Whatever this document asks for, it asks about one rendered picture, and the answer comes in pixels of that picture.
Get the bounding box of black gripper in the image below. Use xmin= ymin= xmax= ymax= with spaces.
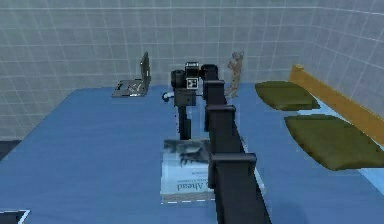
xmin=161 ymin=69 xmax=198 ymax=141

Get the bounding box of pale blue printed sign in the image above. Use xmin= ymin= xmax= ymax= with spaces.
xmin=159 ymin=138 xmax=216 ymax=205

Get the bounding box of blue bed with wooden headboard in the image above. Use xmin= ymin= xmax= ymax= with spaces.
xmin=0 ymin=64 xmax=384 ymax=224

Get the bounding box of grey open laptop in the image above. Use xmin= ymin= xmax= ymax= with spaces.
xmin=111 ymin=50 xmax=152 ymax=99

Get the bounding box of brown figure statue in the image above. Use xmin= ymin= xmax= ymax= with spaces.
xmin=223 ymin=50 xmax=245 ymax=100

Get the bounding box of olive green pillow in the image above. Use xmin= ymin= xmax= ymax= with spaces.
xmin=254 ymin=80 xmax=321 ymax=112
xmin=283 ymin=114 xmax=384 ymax=172

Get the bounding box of black white-edged flat object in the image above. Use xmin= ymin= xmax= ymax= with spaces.
xmin=0 ymin=208 xmax=31 ymax=224

